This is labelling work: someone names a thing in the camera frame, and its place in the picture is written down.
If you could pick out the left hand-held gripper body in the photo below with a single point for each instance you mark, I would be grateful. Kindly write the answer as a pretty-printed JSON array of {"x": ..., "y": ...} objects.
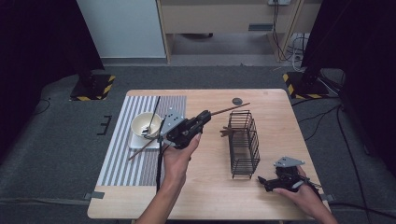
[{"x": 180, "y": 130}]

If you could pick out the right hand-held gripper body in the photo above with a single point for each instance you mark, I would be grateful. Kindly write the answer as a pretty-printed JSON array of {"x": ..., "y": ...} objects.
[{"x": 286, "y": 180}]

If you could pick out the white square plate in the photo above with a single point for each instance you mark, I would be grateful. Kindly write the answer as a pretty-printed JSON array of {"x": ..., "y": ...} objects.
[{"x": 137, "y": 144}]

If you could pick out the person's right hand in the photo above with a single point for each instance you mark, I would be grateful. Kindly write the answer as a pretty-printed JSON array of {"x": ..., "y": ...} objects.
[{"x": 306, "y": 197}]

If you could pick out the person's left hand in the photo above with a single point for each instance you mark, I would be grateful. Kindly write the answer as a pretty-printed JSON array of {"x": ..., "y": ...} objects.
[{"x": 177, "y": 161}]

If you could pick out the black spoon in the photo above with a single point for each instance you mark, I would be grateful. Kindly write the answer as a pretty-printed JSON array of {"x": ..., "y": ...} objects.
[{"x": 154, "y": 113}]

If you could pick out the grey round table grommet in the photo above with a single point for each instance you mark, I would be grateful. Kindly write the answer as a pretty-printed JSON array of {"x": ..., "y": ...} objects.
[{"x": 237, "y": 101}]

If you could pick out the cream ceramic bowl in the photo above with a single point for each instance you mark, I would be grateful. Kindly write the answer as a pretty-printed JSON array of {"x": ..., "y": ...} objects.
[{"x": 140, "y": 123}]

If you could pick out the grey tape strip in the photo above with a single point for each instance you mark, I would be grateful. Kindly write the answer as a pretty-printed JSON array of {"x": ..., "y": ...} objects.
[
  {"x": 328, "y": 197},
  {"x": 95, "y": 195}
]

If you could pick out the grey white striped placemat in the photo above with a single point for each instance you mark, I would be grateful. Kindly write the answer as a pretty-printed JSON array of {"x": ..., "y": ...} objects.
[{"x": 124, "y": 168}]

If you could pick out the black tape floor mark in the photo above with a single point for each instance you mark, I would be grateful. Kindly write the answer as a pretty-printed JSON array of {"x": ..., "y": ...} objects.
[{"x": 106, "y": 124}]

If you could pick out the black yellow striped stand base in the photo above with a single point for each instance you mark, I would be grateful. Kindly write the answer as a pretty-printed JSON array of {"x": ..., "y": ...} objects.
[
  {"x": 306, "y": 88},
  {"x": 93, "y": 88}
]

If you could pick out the light wooden desk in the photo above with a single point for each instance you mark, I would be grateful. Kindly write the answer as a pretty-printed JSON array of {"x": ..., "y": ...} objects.
[{"x": 218, "y": 15}]

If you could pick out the white panel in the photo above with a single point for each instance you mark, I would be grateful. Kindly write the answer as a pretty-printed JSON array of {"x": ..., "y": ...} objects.
[{"x": 121, "y": 28}]

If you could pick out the black curtain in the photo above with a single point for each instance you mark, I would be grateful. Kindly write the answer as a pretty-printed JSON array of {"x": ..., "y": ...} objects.
[
  {"x": 37, "y": 46},
  {"x": 358, "y": 46}
]

